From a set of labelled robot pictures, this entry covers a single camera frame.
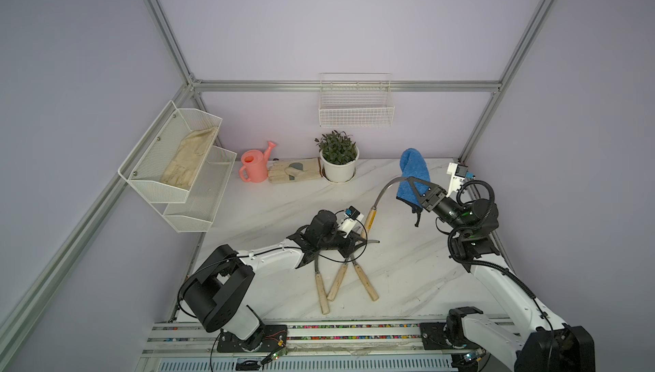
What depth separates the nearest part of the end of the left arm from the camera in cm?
68

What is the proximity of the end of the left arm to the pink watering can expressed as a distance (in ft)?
1.68

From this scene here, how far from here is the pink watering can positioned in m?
1.07
